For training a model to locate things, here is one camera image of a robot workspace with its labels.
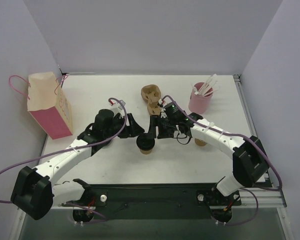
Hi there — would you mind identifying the pink paper gift bag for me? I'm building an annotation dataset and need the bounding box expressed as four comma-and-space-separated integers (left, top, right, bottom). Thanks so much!
8, 72, 74, 140

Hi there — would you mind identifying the stack of brown paper cups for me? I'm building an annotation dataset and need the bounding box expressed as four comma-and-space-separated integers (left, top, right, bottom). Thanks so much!
194, 138, 207, 147

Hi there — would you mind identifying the brown paper coffee cup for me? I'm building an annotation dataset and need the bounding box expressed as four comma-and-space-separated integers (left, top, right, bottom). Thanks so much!
139, 147, 153, 155

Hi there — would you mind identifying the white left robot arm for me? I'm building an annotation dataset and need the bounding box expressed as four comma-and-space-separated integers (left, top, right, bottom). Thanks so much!
10, 109, 145, 220

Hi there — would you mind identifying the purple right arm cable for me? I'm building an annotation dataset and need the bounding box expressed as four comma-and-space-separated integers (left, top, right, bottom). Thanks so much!
162, 94, 284, 226

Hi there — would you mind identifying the brown pulp cup carrier stack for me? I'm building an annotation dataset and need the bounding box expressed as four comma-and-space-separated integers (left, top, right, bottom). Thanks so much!
141, 84, 162, 116

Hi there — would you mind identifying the aluminium frame rail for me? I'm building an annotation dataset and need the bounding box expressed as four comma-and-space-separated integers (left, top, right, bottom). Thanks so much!
233, 73, 288, 208

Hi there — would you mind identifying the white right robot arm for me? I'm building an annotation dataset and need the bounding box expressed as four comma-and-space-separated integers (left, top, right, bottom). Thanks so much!
145, 100, 269, 204

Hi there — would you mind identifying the pink straw holder cup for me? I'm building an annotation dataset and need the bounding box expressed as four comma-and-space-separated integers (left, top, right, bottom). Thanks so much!
188, 88, 213, 114

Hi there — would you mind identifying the black plastic cup lid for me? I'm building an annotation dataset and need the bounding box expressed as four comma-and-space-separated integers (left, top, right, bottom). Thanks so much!
136, 133, 155, 149

